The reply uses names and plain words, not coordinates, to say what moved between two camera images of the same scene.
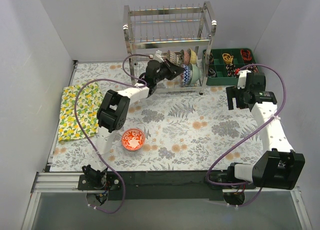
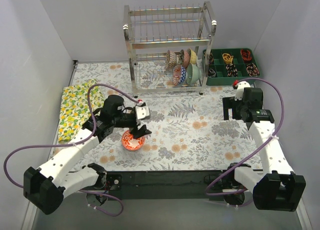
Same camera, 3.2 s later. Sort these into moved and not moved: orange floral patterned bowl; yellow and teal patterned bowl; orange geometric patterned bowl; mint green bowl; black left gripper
Moved: black left gripper; orange geometric patterned bowl
Not moved: orange floral patterned bowl; yellow and teal patterned bowl; mint green bowl
